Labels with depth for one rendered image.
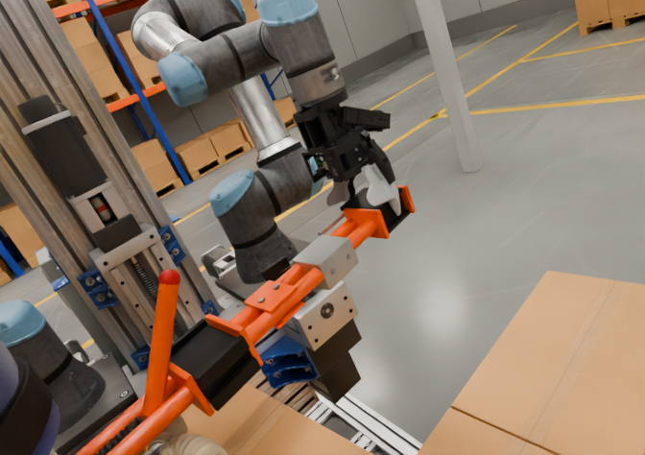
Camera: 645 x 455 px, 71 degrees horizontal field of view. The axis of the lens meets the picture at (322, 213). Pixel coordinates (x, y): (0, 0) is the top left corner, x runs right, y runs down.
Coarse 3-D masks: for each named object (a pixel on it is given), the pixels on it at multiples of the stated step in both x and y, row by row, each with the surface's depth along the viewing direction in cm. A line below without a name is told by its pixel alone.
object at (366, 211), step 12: (408, 192) 72; (360, 204) 72; (384, 204) 69; (408, 204) 73; (348, 216) 72; (360, 216) 71; (372, 216) 69; (384, 216) 70; (396, 216) 72; (384, 228) 69
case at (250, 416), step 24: (192, 408) 68; (240, 408) 64; (264, 408) 62; (288, 408) 60; (192, 432) 63; (216, 432) 61; (240, 432) 60; (264, 432) 58; (288, 432) 57; (312, 432) 55
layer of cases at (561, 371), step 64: (512, 320) 132; (576, 320) 123; (640, 320) 115; (512, 384) 113; (576, 384) 106; (640, 384) 101; (448, 448) 104; (512, 448) 99; (576, 448) 94; (640, 448) 89
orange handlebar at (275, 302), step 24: (360, 240) 67; (264, 288) 62; (288, 288) 59; (312, 288) 61; (240, 312) 59; (264, 312) 57; (288, 312) 58; (168, 384) 52; (168, 408) 48; (144, 432) 46
